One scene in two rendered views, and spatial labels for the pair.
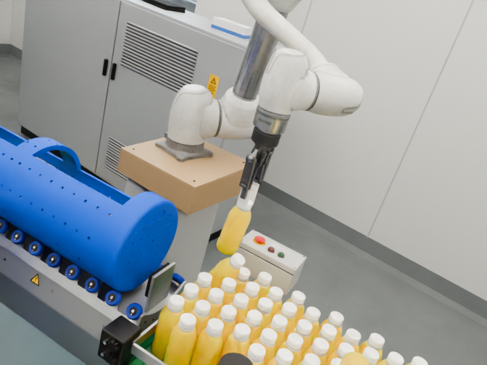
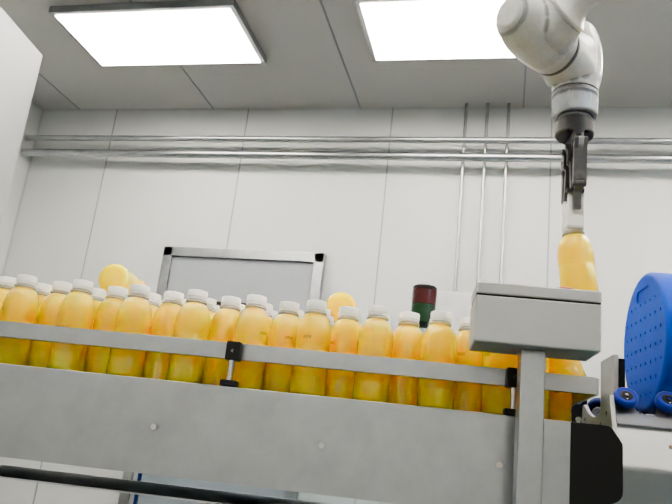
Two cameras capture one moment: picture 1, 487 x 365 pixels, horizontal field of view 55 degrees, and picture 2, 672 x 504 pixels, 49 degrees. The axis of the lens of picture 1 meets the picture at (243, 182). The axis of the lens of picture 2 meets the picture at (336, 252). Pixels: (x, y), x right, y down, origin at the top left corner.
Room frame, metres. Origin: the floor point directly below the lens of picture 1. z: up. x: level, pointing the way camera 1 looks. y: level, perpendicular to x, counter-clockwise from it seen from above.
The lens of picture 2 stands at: (2.34, -0.77, 0.78)
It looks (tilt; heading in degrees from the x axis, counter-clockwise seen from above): 16 degrees up; 166
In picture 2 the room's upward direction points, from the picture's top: 6 degrees clockwise
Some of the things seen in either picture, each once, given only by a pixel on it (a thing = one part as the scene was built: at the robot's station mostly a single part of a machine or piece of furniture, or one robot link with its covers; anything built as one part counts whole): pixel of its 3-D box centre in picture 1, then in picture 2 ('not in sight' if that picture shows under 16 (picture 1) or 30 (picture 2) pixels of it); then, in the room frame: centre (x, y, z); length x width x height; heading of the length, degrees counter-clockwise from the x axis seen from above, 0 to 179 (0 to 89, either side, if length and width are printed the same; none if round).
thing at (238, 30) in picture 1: (232, 28); not in sight; (3.09, 0.35, 1.48); 0.24 x 0.12 x 0.08; 70
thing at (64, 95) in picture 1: (131, 97); not in sight; (3.49, 1.03, 0.72); 2.15 x 0.54 x 1.45; 62
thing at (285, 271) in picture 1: (268, 261); (532, 321); (1.27, -0.15, 1.05); 0.20 x 0.10 x 0.10; 69
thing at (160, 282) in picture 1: (158, 285); (612, 389); (1.07, 0.15, 0.99); 0.10 x 0.02 x 0.12; 159
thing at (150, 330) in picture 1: (179, 306); (571, 398); (1.04, 0.07, 0.96); 0.40 x 0.01 x 0.03; 159
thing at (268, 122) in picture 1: (271, 119); (574, 107); (1.18, -0.02, 1.52); 0.09 x 0.09 x 0.06
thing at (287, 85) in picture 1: (288, 80); (572, 57); (1.19, -0.03, 1.63); 0.13 x 0.11 x 0.16; 117
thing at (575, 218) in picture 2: (251, 193); (575, 211); (1.21, -0.03, 1.29); 0.03 x 0.01 x 0.07; 69
